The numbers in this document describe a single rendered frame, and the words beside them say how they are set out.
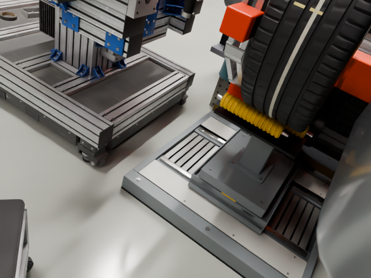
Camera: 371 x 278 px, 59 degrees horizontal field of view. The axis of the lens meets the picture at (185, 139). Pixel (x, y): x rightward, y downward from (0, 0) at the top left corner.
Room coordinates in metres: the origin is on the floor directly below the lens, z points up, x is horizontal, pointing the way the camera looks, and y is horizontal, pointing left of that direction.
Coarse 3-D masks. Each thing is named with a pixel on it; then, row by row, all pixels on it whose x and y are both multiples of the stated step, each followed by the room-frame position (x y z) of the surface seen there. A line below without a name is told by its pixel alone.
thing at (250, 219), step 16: (240, 128) 1.47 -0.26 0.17; (224, 144) 1.29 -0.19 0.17; (208, 160) 1.14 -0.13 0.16; (192, 176) 1.01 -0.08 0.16; (288, 176) 1.23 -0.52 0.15; (208, 192) 0.98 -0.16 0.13; (224, 208) 0.94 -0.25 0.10; (240, 208) 0.92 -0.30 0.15; (272, 208) 0.99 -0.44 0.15; (256, 224) 0.89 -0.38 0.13
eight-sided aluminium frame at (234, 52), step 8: (248, 0) 0.94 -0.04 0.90; (264, 0) 0.92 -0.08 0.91; (256, 8) 0.93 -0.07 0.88; (264, 8) 0.95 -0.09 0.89; (232, 40) 0.94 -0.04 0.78; (248, 40) 0.92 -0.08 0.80; (232, 48) 0.94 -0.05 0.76; (240, 48) 0.93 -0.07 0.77; (248, 48) 0.94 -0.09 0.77; (232, 56) 0.94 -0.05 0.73; (240, 56) 0.93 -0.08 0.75; (232, 64) 1.00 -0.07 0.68; (240, 64) 0.94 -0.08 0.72; (232, 72) 1.03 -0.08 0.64; (240, 72) 0.99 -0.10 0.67; (232, 80) 1.07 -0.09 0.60; (240, 80) 1.03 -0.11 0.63
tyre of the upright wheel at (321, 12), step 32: (288, 0) 0.86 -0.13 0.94; (352, 0) 0.83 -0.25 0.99; (256, 32) 0.87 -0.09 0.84; (288, 32) 0.83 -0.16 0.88; (320, 32) 0.81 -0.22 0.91; (352, 32) 0.79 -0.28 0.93; (256, 64) 0.86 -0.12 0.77; (320, 64) 0.79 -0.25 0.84; (256, 96) 0.89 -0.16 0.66; (288, 96) 0.83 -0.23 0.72; (320, 96) 0.79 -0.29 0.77
